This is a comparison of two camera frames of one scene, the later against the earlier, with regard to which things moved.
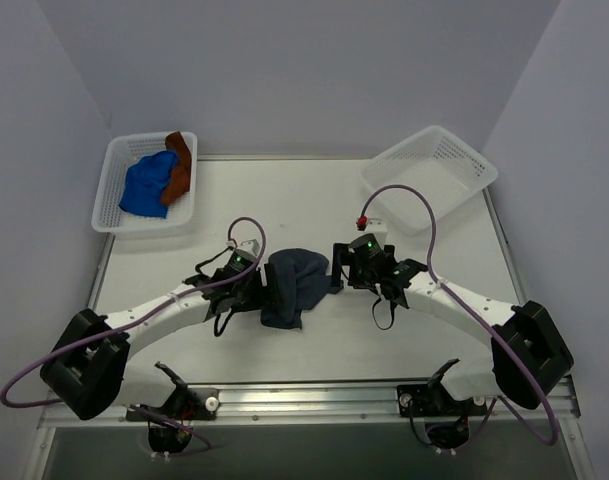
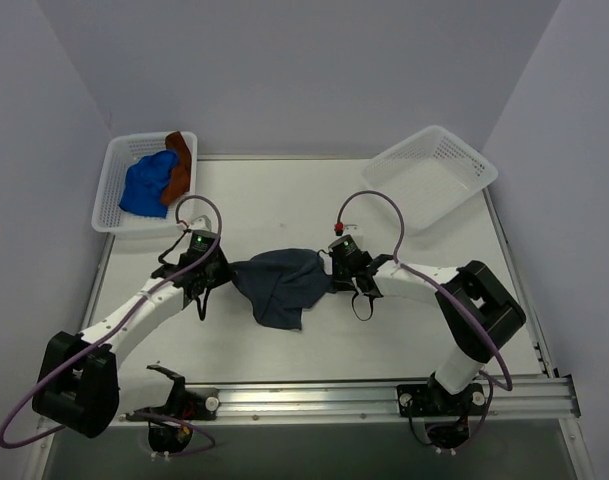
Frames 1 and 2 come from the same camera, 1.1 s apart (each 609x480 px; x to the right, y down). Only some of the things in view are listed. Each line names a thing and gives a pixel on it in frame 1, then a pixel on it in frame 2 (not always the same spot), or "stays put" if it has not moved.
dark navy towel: (300, 283) stays put
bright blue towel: (144, 184) stays put
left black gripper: (266, 284) → (220, 270)
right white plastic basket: (446, 170) stays put
